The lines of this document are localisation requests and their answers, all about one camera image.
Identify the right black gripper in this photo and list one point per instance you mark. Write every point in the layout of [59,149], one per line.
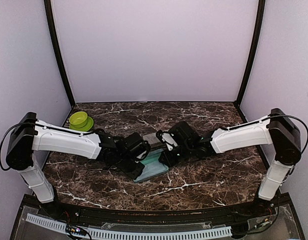
[169,161]

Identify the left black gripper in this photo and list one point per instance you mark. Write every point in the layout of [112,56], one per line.
[134,175]

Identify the teal glasses case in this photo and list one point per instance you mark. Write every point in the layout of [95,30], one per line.
[152,166]
[153,140]

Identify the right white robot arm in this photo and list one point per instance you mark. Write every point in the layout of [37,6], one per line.
[275,129]

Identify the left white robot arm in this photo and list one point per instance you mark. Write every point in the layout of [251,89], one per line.
[31,135]

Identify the green plate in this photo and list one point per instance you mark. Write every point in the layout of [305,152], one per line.
[83,127]

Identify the green bowl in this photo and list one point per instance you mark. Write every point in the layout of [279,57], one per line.
[78,119]

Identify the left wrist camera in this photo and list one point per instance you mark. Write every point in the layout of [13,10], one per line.
[134,147]

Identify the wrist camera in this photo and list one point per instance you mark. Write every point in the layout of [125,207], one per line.
[134,147]
[180,134]

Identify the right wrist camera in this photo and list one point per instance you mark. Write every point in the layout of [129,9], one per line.
[180,134]

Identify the white slotted cable duct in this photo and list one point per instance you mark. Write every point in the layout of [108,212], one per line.
[112,231]

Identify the black front rail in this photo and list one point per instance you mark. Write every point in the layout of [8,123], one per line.
[91,216]

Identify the right black frame post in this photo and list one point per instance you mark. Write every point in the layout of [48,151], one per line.
[252,52]

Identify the black frame post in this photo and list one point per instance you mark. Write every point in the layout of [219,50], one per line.
[252,52]
[57,51]

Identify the left black frame post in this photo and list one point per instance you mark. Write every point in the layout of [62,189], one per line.
[57,51]

